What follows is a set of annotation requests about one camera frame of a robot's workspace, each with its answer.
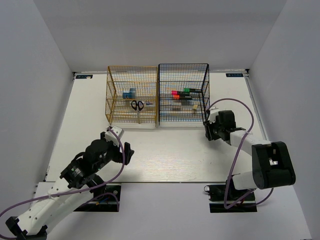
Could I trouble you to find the right table label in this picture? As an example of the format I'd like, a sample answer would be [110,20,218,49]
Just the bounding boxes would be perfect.
[225,73,244,78]

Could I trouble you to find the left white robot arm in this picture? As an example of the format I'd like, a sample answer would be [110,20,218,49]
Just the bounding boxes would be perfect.
[5,126,134,240]

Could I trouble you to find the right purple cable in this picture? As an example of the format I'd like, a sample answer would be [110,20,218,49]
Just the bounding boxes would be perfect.
[206,98,275,210]

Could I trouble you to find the green highlighter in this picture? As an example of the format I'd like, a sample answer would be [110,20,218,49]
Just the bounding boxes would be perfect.
[183,88,202,93]

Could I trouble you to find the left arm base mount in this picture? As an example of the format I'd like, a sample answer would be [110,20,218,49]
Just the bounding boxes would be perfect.
[74,184,122,213]

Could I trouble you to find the black wire shelf rack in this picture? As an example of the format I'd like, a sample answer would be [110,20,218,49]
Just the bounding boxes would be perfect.
[158,63,210,127]

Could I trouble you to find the white correction tape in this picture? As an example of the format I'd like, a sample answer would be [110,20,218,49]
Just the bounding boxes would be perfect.
[172,106,182,111]

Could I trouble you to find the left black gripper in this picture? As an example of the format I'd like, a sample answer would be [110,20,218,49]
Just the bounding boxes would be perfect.
[94,131,134,171]

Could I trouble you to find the gold wire shelf rack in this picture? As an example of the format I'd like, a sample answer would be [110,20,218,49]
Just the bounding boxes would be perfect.
[105,65,158,128]

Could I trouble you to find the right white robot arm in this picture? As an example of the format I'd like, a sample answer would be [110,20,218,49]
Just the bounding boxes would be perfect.
[204,108,296,200]

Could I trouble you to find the black handled scissors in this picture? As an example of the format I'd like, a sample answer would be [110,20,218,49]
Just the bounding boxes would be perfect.
[131,100,144,124]

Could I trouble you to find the pink highlighter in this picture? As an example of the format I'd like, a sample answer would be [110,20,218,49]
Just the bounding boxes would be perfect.
[171,91,190,96]

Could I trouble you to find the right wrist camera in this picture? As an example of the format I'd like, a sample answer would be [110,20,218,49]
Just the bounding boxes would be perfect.
[206,106,220,124]

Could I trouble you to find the purple cable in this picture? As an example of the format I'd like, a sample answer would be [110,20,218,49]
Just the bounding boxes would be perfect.
[0,127,126,240]
[206,98,275,210]

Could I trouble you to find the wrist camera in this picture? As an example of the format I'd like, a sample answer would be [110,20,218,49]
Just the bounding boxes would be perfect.
[104,126,125,147]
[206,106,220,124]

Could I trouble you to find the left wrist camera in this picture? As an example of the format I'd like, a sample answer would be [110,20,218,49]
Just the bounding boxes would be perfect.
[104,126,125,147]

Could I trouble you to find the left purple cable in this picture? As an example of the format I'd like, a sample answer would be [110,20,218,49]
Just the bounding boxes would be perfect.
[0,127,126,240]

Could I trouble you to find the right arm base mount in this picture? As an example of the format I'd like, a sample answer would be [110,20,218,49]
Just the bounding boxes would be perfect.
[203,184,258,214]

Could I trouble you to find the table label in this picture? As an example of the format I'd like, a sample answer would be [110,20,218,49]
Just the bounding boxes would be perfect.
[225,73,244,78]
[75,74,93,79]

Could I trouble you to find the left table label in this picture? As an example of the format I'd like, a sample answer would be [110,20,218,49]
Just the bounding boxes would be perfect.
[75,74,93,79]

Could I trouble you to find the blue tape dispenser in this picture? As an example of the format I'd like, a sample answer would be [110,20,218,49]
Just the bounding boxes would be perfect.
[122,87,136,99]

